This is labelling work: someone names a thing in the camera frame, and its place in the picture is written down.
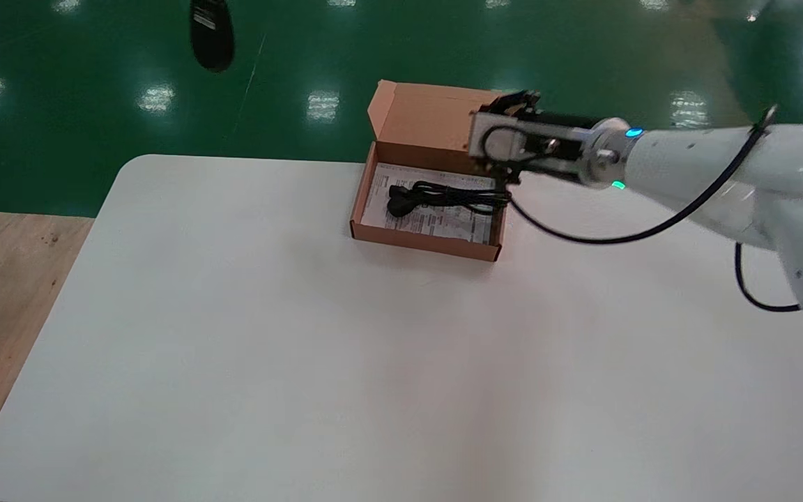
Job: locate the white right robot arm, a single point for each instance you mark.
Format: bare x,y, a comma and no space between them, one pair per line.
687,160

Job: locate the white printed instruction sheet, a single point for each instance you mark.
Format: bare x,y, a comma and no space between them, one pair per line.
443,224

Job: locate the brown cardboard storage box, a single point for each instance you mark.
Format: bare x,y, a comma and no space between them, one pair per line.
422,118

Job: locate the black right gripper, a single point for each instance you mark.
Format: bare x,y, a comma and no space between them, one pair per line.
555,118

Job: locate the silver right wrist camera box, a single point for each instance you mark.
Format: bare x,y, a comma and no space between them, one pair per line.
506,143

